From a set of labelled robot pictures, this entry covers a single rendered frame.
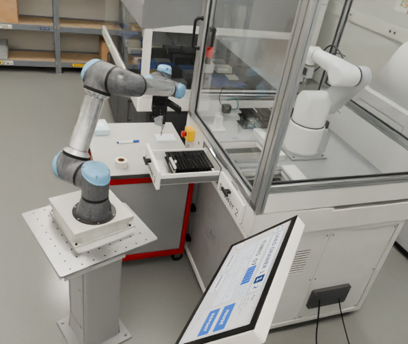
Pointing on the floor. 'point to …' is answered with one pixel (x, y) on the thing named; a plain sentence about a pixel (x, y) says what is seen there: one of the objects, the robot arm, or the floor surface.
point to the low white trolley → (146, 186)
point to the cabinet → (327, 246)
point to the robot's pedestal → (96, 302)
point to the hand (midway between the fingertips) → (163, 127)
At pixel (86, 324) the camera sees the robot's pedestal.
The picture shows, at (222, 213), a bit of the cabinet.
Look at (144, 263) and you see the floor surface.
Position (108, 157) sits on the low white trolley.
